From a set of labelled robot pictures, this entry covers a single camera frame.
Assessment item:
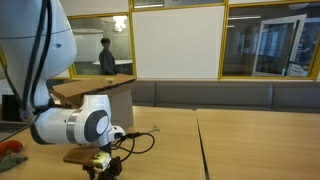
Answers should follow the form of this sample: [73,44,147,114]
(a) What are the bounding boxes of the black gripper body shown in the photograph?
[87,164,109,173]

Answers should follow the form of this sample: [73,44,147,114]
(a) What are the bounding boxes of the small dark cable piece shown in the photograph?
[124,125,160,139]

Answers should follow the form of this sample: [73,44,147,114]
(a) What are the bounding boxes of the brown cardboard shipping box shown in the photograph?
[49,73,138,131]

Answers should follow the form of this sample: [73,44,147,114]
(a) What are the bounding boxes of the green cloth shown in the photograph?
[0,151,28,174]

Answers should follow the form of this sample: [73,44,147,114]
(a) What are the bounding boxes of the red orange plush toy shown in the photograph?
[0,139,24,158]

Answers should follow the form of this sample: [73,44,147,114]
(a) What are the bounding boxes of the person in dark jacket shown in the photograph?
[98,37,118,76]

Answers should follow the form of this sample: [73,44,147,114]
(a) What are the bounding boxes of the grey upholstered bench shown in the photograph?
[131,79,320,114]

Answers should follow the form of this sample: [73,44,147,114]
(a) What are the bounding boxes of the gold wrist camera bar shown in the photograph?
[63,147,113,170]

